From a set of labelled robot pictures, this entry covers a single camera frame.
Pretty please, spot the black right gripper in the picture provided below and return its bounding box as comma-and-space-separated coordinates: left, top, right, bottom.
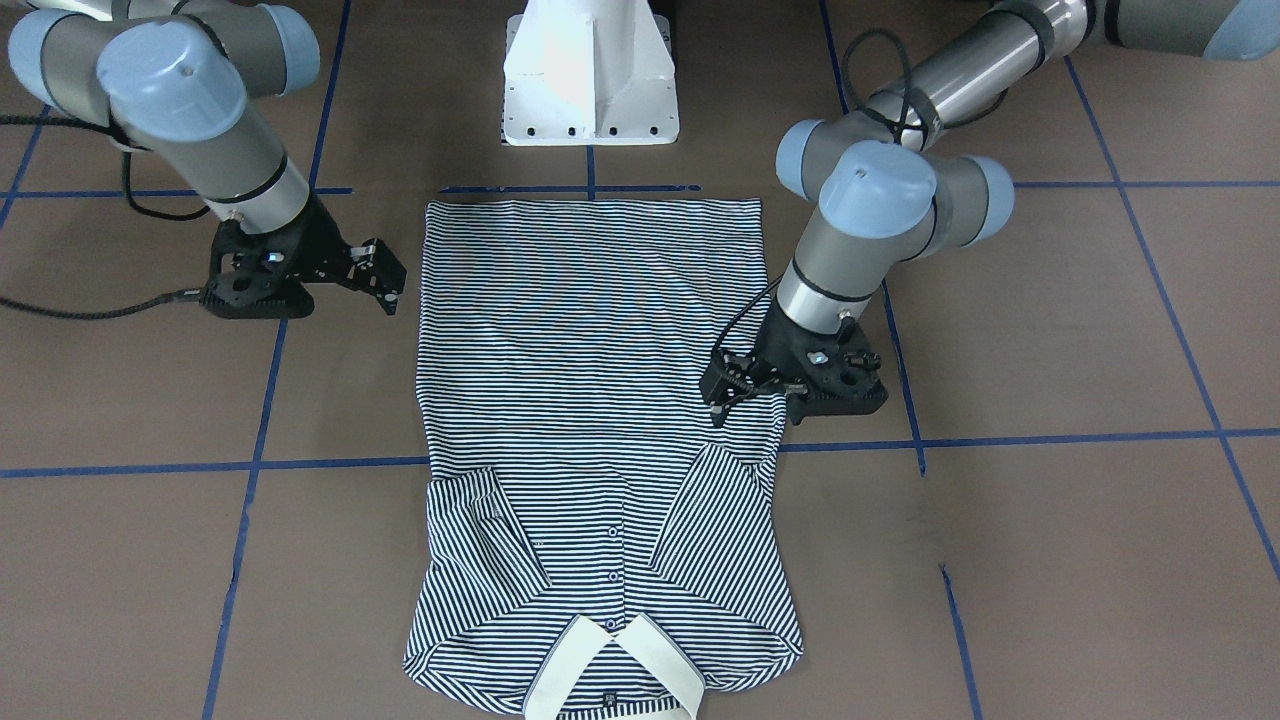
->
202, 195, 407, 320

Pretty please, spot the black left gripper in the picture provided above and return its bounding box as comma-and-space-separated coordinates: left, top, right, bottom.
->
700, 307, 888, 428

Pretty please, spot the blue white striped polo shirt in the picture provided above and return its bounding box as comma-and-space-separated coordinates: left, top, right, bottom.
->
403, 199, 804, 719

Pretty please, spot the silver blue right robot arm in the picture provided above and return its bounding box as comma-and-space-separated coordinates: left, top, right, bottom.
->
6, 1, 406, 319

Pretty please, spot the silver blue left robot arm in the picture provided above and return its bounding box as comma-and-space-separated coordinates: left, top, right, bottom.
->
700, 1, 1279, 428

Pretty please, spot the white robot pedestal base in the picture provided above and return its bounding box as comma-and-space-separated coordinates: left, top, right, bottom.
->
500, 1, 681, 147

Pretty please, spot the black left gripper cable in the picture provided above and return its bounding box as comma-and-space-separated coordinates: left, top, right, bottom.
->
838, 28, 1011, 151

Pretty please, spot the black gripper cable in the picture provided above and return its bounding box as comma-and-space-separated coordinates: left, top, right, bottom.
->
838, 28, 1011, 151
0, 110, 216, 322

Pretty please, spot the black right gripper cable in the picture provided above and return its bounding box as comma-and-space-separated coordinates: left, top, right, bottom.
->
0, 110, 216, 322

